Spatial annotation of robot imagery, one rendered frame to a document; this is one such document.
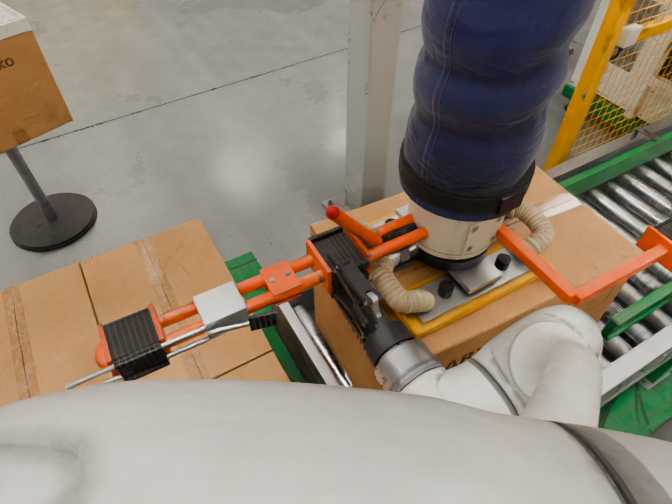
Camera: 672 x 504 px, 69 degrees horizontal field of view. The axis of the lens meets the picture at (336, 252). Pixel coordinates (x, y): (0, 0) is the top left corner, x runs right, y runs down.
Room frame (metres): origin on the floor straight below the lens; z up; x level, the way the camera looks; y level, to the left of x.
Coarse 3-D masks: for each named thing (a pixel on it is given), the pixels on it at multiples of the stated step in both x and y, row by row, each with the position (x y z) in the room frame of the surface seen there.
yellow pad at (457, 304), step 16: (496, 256) 0.65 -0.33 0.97; (512, 256) 0.65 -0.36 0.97; (448, 272) 0.62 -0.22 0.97; (512, 272) 0.61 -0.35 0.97; (528, 272) 0.62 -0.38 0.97; (416, 288) 0.58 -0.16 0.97; (432, 288) 0.57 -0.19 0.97; (448, 288) 0.55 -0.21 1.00; (480, 288) 0.57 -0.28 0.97; (496, 288) 0.58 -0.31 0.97; (512, 288) 0.58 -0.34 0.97; (448, 304) 0.53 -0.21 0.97; (464, 304) 0.54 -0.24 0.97; (480, 304) 0.54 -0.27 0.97; (400, 320) 0.51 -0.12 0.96; (416, 320) 0.50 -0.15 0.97; (432, 320) 0.50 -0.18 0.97; (448, 320) 0.50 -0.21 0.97; (416, 336) 0.47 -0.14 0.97
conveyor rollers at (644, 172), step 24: (648, 168) 1.47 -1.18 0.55; (600, 192) 1.33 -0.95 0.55; (624, 192) 1.33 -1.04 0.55; (648, 192) 1.34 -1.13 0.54; (600, 216) 1.21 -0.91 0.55; (624, 216) 1.21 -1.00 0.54; (648, 216) 1.22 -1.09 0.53; (624, 288) 0.90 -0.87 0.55; (648, 288) 0.91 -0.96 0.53; (312, 336) 0.73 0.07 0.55; (648, 336) 0.73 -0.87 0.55; (600, 360) 0.65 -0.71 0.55
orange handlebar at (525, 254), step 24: (408, 216) 0.65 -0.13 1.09; (408, 240) 0.59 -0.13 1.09; (504, 240) 0.60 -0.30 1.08; (288, 264) 0.53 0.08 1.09; (312, 264) 0.54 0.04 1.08; (528, 264) 0.54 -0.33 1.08; (624, 264) 0.53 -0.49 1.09; (648, 264) 0.54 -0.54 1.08; (240, 288) 0.49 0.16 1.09; (288, 288) 0.48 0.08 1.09; (552, 288) 0.49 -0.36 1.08; (576, 288) 0.48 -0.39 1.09; (600, 288) 0.48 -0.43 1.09; (168, 312) 0.44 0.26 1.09; (192, 312) 0.44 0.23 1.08; (168, 336) 0.39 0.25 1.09; (192, 336) 0.40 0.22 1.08; (96, 360) 0.36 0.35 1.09
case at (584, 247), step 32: (544, 192) 0.88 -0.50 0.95; (320, 224) 0.77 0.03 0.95; (512, 224) 0.77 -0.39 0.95; (576, 224) 0.77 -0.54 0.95; (544, 256) 0.68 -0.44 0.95; (576, 256) 0.68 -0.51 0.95; (608, 256) 0.68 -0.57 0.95; (320, 288) 0.73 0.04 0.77; (544, 288) 0.59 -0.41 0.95; (320, 320) 0.74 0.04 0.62; (480, 320) 0.52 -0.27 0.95; (512, 320) 0.52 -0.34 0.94; (352, 352) 0.58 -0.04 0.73; (448, 352) 0.46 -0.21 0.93; (352, 384) 0.57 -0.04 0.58
